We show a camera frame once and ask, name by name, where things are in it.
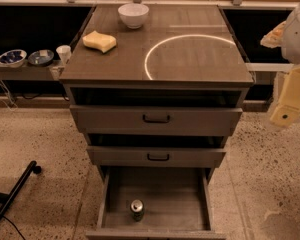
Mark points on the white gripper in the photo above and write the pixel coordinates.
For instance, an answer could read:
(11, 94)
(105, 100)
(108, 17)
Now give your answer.
(297, 37)

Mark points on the green soda can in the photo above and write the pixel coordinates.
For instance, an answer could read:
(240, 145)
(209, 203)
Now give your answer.
(137, 209)

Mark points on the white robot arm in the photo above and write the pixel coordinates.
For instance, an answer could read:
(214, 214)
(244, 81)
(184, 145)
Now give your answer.
(286, 35)

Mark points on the grey drawer cabinet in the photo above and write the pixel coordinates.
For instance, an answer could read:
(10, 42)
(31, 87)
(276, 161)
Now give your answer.
(183, 56)

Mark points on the bottom grey drawer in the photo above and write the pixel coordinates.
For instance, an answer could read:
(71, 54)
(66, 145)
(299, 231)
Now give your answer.
(176, 205)

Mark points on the grey drawer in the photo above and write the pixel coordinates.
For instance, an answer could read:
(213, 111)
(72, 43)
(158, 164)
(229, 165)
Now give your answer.
(156, 157)
(176, 205)
(156, 120)

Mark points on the middle grey drawer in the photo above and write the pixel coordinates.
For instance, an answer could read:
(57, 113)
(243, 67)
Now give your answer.
(156, 157)

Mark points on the top grey drawer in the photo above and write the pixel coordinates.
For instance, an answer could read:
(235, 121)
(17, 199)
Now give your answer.
(156, 120)

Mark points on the white ceramic bowl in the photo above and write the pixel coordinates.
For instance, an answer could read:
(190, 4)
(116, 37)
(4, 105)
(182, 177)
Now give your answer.
(133, 15)

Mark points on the yellow sponge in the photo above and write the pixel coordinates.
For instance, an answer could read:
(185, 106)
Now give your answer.
(99, 41)

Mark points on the white paper cup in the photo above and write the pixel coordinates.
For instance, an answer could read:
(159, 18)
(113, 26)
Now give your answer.
(64, 52)

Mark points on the grey-blue bowl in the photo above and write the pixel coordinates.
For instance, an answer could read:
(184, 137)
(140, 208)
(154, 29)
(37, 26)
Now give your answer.
(41, 58)

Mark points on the blue patterned bowl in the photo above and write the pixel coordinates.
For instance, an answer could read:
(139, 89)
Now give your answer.
(13, 58)

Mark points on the low side shelf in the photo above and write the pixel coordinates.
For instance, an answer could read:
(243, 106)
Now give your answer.
(27, 72)

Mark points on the black stand leg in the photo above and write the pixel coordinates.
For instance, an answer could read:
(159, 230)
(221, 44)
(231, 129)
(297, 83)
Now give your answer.
(6, 199)

